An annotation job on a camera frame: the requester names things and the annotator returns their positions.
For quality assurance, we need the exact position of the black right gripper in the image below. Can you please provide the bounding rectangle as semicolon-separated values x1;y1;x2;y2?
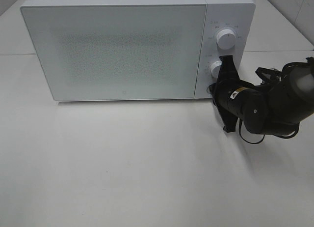
211;55;258;133

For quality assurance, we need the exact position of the white timer knob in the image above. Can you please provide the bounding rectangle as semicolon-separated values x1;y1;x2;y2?
209;60;222;79

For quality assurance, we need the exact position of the white microwave door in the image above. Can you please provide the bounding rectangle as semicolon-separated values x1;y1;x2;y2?
21;5;206;101

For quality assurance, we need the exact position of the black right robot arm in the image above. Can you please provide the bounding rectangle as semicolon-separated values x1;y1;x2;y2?
209;55;314;137

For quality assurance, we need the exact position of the upper white power knob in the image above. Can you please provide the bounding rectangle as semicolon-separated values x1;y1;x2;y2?
215;28;236;50

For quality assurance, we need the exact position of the white microwave oven body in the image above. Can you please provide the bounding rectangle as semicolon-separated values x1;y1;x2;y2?
20;0;256;99

